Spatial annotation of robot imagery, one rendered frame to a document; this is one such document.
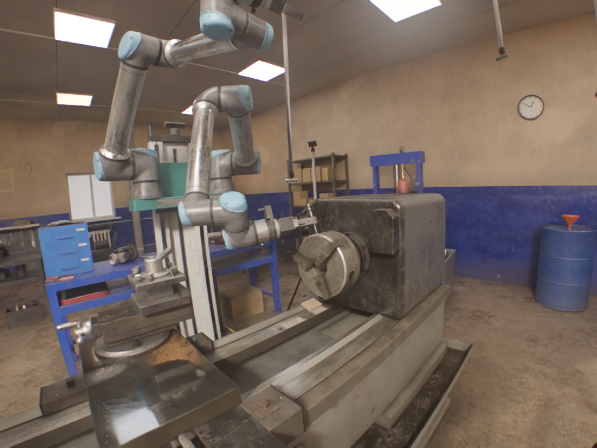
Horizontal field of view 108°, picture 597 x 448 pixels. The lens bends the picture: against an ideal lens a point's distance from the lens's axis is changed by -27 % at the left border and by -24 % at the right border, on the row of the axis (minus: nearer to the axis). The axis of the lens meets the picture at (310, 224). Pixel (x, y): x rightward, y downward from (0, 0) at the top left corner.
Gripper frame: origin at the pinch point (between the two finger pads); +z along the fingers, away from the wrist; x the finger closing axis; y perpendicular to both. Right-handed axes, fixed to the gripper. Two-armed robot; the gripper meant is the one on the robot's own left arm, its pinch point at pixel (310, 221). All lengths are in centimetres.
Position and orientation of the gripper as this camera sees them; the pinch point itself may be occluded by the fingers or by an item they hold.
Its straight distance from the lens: 111.6
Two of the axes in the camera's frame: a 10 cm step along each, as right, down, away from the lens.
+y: 2.4, 9.6, -1.3
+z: 9.4, -1.9, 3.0
